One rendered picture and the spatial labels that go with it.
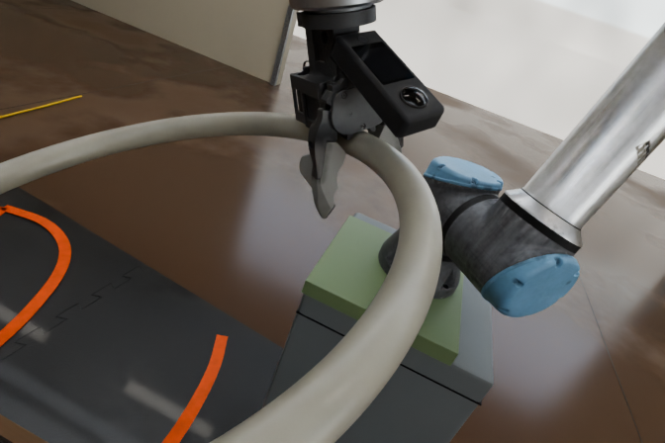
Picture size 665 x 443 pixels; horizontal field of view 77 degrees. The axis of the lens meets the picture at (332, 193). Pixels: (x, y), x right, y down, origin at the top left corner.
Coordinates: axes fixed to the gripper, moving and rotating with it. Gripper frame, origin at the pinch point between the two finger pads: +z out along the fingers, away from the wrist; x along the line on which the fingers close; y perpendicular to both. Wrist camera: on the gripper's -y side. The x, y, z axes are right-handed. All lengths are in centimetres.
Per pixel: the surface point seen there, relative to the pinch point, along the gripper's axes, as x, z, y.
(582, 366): -155, 180, 27
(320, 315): -2.9, 38.8, 21.9
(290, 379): 5, 58, 27
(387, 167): 2.5, -7.7, -7.7
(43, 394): 64, 87, 90
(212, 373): 16, 105, 81
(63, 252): 51, 77, 156
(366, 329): 15.2, -8.2, -21.6
